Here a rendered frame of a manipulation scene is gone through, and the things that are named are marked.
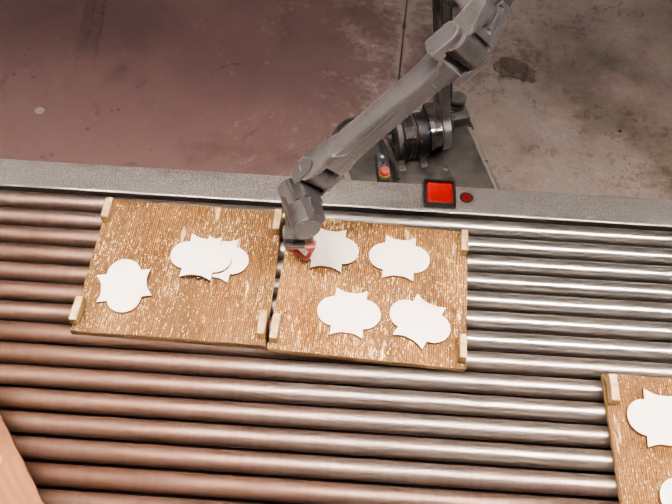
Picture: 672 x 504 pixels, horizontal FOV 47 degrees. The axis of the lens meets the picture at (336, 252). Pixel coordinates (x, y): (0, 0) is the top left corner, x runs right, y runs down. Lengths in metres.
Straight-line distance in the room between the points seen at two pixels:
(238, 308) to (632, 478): 0.85
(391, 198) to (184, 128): 1.60
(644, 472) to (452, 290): 0.52
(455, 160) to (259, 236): 1.27
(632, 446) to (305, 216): 0.78
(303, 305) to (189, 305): 0.24
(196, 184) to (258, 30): 1.91
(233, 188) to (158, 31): 1.98
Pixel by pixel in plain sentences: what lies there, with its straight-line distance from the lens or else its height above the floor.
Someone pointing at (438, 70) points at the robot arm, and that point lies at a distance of 1.43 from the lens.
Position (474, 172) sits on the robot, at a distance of 2.86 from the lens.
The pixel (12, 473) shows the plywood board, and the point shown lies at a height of 1.04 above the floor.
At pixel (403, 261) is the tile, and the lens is 1.73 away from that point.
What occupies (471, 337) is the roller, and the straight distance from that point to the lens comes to 1.68.
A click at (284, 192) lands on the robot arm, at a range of 1.57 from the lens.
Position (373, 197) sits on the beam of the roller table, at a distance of 1.87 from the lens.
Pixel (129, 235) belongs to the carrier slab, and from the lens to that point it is 1.82.
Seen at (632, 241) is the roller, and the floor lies 0.91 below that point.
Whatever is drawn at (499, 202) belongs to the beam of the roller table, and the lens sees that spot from 1.90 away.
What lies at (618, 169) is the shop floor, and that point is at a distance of 3.36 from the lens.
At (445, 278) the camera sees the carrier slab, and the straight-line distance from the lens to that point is 1.73.
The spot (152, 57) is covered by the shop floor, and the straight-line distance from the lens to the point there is 3.65.
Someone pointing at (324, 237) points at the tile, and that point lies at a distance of 1.75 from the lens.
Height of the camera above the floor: 2.37
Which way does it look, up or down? 55 degrees down
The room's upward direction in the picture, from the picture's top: 2 degrees clockwise
